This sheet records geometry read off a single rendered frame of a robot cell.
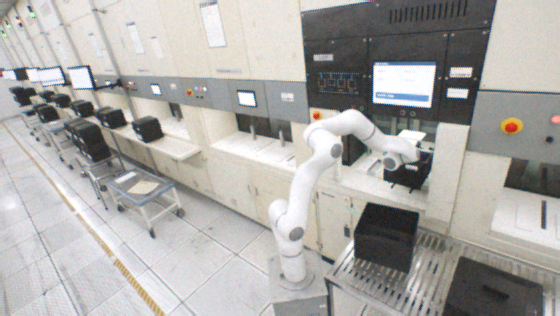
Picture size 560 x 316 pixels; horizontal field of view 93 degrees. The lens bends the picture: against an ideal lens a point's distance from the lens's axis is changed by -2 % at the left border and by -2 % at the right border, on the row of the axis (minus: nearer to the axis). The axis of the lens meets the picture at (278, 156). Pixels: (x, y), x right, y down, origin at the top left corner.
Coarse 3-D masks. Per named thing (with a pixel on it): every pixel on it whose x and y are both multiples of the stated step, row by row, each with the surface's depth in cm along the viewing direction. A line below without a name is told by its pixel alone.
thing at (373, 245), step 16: (368, 208) 157; (384, 208) 152; (368, 224) 162; (384, 224) 157; (400, 224) 151; (416, 224) 135; (368, 240) 133; (384, 240) 149; (400, 240) 148; (368, 256) 138; (384, 256) 132; (400, 256) 127
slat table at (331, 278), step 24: (456, 240) 143; (336, 264) 141; (360, 264) 139; (432, 264) 133; (456, 264) 131; (504, 264) 127; (528, 264) 126; (360, 288) 127; (384, 288) 125; (408, 288) 123; (432, 288) 122; (384, 312) 117; (432, 312) 113
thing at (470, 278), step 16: (464, 256) 123; (464, 272) 116; (480, 272) 115; (496, 272) 114; (464, 288) 110; (480, 288) 109; (496, 288) 105; (512, 288) 107; (528, 288) 106; (448, 304) 105; (464, 304) 104; (480, 304) 103; (496, 304) 102; (512, 304) 101; (528, 304) 101
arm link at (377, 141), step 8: (376, 128) 118; (376, 136) 118; (384, 136) 122; (392, 136) 124; (368, 144) 121; (376, 144) 120; (384, 144) 122; (392, 144) 122; (400, 144) 121; (408, 144) 122; (400, 152) 121; (408, 152) 121; (416, 152) 124; (408, 160) 126; (416, 160) 126
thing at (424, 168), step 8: (400, 136) 149; (408, 136) 147; (416, 136) 146; (384, 152) 154; (432, 152) 144; (432, 160) 155; (384, 168) 157; (400, 168) 150; (408, 168) 147; (416, 168) 144; (424, 168) 143; (384, 176) 159; (392, 176) 156; (400, 176) 152; (408, 176) 149; (416, 176) 146; (424, 176) 148; (392, 184) 161; (400, 184) 155; (408, 184) 151; (416, 184) 148
